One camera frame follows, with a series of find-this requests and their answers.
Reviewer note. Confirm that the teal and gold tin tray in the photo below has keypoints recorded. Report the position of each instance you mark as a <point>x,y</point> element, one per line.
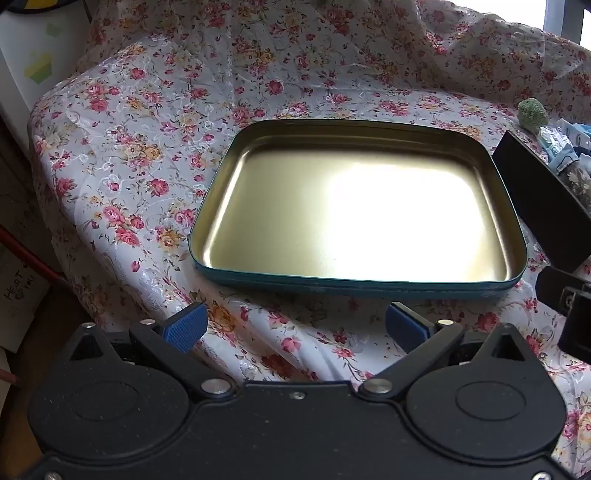
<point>277,221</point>

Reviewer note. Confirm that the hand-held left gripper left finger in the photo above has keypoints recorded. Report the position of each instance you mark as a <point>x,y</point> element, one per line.
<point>187,325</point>

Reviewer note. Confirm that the grey window frame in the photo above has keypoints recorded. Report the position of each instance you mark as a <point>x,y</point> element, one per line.
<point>561,18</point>

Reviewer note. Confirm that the floral tablecloth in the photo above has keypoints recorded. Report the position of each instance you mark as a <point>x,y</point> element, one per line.
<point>138,138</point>

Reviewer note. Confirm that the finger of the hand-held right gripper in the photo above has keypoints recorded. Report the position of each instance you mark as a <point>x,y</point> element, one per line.
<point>551,286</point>
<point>575,341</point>

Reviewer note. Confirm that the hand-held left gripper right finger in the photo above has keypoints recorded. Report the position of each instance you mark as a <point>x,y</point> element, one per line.
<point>406,328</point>

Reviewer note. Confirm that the white storage box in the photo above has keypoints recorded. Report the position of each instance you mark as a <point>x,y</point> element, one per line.
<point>27,78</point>

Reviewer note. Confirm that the red stick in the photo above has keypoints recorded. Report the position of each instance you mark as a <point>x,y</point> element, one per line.
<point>32,258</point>

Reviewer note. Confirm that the green looped scrubber ball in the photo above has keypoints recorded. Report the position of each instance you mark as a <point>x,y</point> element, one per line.
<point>531,113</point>

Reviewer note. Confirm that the cardboard box with handwriting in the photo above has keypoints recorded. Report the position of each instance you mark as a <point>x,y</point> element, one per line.
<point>18,300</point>

